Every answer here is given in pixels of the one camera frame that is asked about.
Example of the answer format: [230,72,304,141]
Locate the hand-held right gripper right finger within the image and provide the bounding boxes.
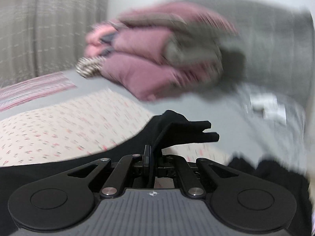
[151,150,239,198]

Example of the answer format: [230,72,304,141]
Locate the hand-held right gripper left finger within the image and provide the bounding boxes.
[68,145,152,198]

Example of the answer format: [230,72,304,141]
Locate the black pants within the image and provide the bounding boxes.
[0,110,220,236]

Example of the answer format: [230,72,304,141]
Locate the dark cloth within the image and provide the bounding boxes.
[229,157,313,229]

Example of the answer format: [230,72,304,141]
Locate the pink and grey folded quilt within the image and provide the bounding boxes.
[100,0,315,102]

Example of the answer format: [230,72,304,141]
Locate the grey striped cloth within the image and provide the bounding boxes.
[76,56,106,79]

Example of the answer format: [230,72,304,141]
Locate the pink fluffy garment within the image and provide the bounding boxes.
[85,22,120,57]

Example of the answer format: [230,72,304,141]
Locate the pink striped blanket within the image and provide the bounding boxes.
[0,72,77,112]

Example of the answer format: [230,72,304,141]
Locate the grey star print curtain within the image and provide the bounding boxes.
[0,0,109,80]

